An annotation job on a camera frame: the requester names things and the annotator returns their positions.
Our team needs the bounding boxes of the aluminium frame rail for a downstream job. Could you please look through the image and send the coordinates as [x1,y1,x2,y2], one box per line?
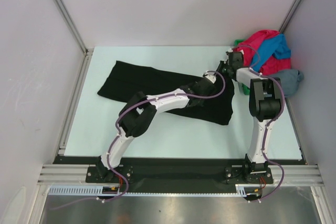
[37,164,324,187]

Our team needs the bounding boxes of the left aluminium corner post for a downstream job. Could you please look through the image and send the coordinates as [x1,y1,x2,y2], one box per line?
[53,0,88,55]

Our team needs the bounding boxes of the pink t shirt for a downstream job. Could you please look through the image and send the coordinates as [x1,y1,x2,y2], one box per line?
[233,29,291,76]

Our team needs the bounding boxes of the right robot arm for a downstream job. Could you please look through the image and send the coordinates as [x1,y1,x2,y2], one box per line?
[217,50,285,183]

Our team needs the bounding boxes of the blue t shirt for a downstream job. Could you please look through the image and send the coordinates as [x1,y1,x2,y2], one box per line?
[250,34,291,74]

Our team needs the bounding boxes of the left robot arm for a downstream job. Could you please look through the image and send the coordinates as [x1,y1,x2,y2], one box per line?
[96,72,217,182]

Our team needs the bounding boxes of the green plastic bin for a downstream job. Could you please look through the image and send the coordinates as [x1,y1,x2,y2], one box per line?
[234,39,250,95]

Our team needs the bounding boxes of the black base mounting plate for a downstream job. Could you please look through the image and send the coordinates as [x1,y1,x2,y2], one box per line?
[54,155,307,195]

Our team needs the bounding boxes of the black t shirt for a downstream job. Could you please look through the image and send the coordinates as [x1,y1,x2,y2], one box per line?
[98,61,234,125]

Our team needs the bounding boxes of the grey t shirt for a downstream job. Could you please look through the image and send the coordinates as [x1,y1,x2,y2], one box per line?
[271,69,304,98]

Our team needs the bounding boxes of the aluminium corner post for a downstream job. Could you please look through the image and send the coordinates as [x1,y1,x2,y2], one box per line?
[279,0,303,34]
[53,0,88,55]

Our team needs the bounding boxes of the right aluminium corner post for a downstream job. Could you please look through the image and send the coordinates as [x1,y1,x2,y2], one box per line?
[279,0,303,34]

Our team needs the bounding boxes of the white slotted cable duct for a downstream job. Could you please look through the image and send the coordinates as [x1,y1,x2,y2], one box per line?
[48,185,261,197]

